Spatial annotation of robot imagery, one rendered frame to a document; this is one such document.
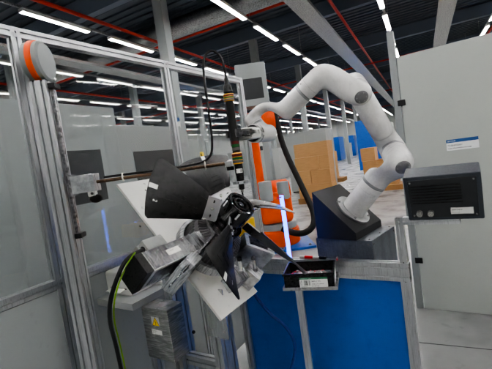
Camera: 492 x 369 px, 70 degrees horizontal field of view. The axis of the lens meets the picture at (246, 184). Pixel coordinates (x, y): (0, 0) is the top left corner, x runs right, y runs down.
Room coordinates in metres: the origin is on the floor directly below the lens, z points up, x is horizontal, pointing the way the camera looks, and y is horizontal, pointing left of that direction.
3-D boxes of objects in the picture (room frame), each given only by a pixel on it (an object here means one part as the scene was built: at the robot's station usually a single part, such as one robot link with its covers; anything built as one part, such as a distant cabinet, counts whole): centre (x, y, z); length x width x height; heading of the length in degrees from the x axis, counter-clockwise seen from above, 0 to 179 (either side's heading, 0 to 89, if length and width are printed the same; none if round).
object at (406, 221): (1.41, -0.71, 1.04); 0.24 x 0.03 x 0.03; 57
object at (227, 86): (1.45, 0.02, 1.50); 0.04 x 0.04 x 0.46
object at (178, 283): (1.19, 0.26, 1.03); 0.15 x 0.10 x 0.14; 57
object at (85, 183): (1.42, 0.65, 1.38); 0.10 x 0.07 x 0.08; 92
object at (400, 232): (1.47, -0.62, 0.96); 0.03 x 0.03 x 0.20; 57
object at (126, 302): (1.65, 0.54, 0.85); 0.36 x 0.24 x 0.03; 147
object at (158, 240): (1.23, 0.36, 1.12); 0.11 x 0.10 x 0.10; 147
